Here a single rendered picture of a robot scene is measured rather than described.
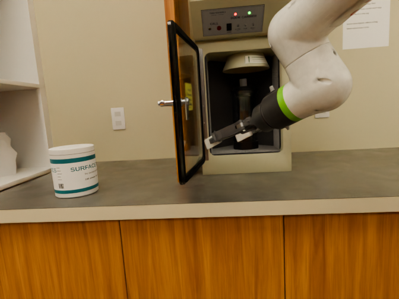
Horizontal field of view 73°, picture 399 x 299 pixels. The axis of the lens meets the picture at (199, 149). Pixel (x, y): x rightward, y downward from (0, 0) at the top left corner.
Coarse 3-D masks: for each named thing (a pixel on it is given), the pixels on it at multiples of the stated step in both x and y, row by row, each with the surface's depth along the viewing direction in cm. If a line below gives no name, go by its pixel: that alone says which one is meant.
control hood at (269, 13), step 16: (192, 0) 80; (208, 0) 80; (224, 0) 80; (240, 0) 80; (256, 0) 79; (272, 0) 79; (288, 0) 79; (192, 16) 83; (272, 16) 83; (256, 32) 87
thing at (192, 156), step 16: (192, 64) 82; (192, 80) 82; (192, 96) 81; (176, 112) 64; (192, 112) 80; (176, 128) 65; (192, 128) 80; (176, 144) 66; (192, 144) 79; (192, 160) 78
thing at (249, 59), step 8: (232, 56) 97; (240, 56) 95; (248, 56) 94; (256, 56) 95; (264, 56) 99; (232, 64) 96; (240, 64) 94; (248, 64) 93; (256, 64) 94; (264, 64) 95; (224, 72) 105; (232, 72) 109; (240, 72) 110; (248, 72) 110
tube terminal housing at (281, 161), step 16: (208, 48) 92; (224, 48) 92; (240, 48) 92; (256, 48) 91; (288, 80) 92; (288, 144) 95; (208, 160) 98; (224, 160) 98; (240, 160) 97; (256, 160) 97; (272, 160) 96; (288, 160) 96
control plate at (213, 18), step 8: (224, 8) 81; (232, 8) 81; (240, 8) 81; (248, 8) 81; (256, 8) 81; (208, 16) 83; (216, 16) 83; (224, 16) 83; (232, 16) 83; (240, 16) 83; (248, 16) 83; (256, 16) 83; (208, 24) 85; (216, 24) 85; (224, 24) 85; (232, 24) 85; (240, 24) 85; (248, 24) 85; (256, 24) 85; (208, 32) 88; (216, 32) 87; (224, 32) 87; (232, 32) 87; (240, 32) 87; (248, 32) 87
